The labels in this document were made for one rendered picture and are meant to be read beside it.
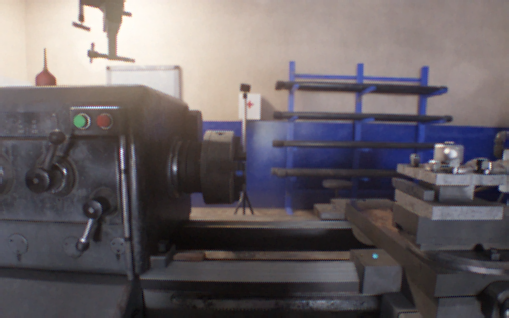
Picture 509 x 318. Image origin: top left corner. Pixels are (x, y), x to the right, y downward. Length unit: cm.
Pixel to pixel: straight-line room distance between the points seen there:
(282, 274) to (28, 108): 78
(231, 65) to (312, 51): 121
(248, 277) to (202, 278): 12
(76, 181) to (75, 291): 27
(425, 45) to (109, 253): 470
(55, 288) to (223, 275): 42
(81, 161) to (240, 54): 349
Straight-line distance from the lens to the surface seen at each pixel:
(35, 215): 84
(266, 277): 75
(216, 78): 398
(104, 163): 70
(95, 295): 78
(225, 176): 76
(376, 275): 79
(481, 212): 73
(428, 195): 70
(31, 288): 88
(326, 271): 78
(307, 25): 423
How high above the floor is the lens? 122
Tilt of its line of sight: 7 degrees down
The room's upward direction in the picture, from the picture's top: 1 degrees clockwise
